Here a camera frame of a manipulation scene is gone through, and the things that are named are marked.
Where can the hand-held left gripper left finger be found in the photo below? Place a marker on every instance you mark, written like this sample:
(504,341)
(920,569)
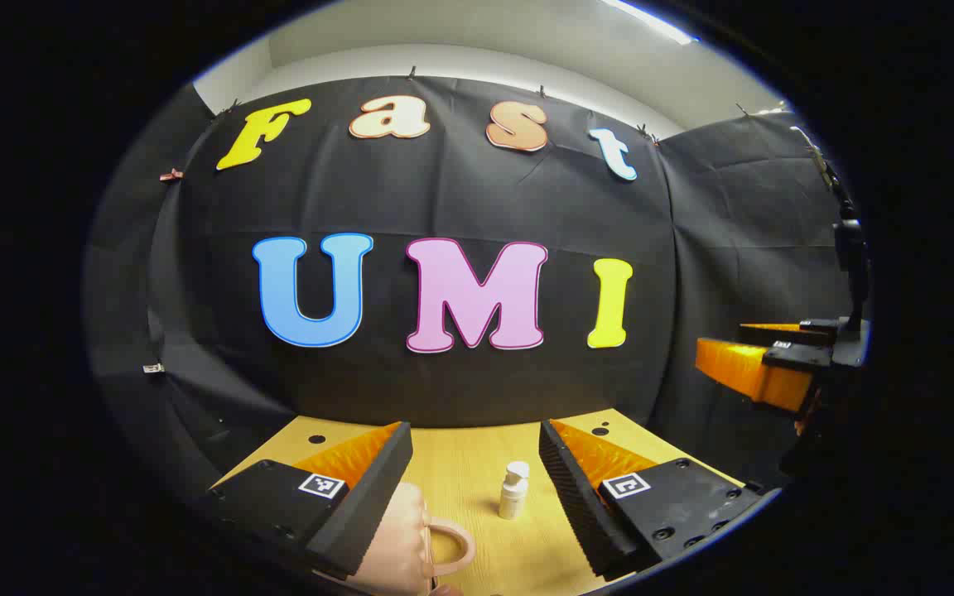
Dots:
(365,505)

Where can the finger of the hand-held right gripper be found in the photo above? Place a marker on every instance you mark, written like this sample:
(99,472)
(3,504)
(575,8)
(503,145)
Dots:
(742,368)
(783,334)

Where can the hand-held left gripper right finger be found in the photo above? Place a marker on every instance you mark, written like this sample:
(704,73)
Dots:
(580,505)

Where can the pink suitcase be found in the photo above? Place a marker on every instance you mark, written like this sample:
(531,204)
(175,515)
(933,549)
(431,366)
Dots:
(398,546)

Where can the white pump bottle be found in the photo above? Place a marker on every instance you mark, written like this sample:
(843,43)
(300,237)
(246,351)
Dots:
(513,497)

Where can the black backdrop cloth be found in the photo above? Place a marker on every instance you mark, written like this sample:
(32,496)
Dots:
(460,199)

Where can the small red clip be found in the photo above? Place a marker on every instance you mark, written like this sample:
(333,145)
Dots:
(171,175)

